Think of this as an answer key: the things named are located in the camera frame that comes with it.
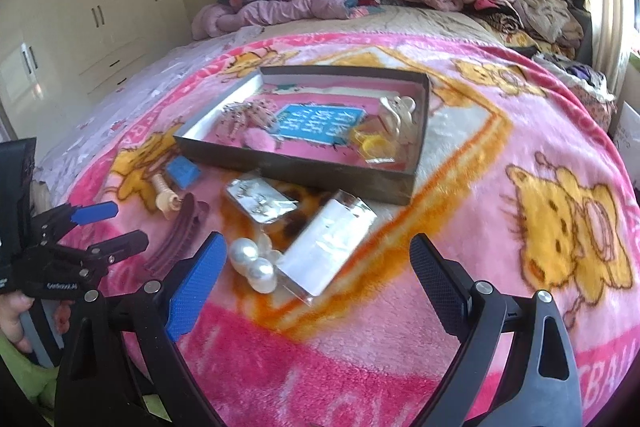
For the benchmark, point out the dotted sheer bow hair clip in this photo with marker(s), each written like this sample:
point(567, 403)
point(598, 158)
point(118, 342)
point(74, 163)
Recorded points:
point(238, 117)

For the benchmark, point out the maroon banana hair clip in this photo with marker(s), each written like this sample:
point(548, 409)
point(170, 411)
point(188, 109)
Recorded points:
point(178, 242)

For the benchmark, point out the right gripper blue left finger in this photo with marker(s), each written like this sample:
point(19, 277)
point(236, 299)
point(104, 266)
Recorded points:
point(189, 284)

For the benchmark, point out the white packet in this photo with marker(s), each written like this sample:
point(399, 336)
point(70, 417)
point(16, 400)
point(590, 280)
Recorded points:
point(321, 250)

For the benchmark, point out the pile of mixed clothes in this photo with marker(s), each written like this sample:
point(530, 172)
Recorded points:
point(556, 26)

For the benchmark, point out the pink fluffy pompom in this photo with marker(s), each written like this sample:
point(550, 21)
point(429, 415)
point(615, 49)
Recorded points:
point(259, 139)

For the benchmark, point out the shallow grey cardboard box tray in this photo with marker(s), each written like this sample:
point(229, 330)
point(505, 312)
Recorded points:
point(330, 167)

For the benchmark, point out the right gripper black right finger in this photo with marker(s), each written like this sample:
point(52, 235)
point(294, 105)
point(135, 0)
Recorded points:
point(448, 294)

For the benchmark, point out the cream built-in wardrobe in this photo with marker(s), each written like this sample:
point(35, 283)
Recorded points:
point(59, 58)

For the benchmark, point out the pink cartoon bear blanket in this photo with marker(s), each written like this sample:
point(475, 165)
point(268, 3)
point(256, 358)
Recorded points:
point(516, 182)

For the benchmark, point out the blue chinese text card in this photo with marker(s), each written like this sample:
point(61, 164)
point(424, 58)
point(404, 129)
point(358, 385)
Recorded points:
point(318, 124)

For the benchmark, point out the person's left hand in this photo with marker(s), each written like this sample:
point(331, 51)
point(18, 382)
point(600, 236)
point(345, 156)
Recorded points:
point(13, 305)

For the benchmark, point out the pink crumpled quilt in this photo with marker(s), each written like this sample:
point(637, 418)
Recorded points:
point(215, 20)

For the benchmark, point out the small blue box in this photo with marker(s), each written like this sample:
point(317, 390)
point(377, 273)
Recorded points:
point(182, 172)

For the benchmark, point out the white paper shopping bag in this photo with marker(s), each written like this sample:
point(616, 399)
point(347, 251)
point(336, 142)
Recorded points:
point(627, 141)

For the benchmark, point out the green sleeve forearm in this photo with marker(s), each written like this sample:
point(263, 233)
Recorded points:
point(38, 383)

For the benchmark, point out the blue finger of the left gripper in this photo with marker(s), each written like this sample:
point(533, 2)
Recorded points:
point(60, 220)

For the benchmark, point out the yellow hair ties packet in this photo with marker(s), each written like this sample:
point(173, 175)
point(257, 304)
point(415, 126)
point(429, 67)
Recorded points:
point(375, 148)

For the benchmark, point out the large pearl hair clip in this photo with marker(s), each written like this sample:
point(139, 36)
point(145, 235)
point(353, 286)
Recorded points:
point(256, 260)

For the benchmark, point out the floral fabric laundry bag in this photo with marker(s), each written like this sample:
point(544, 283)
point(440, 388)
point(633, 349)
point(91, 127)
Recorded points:
point(588, 85)

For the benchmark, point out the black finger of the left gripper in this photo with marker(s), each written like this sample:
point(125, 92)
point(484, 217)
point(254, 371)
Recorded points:
point(115, 250)

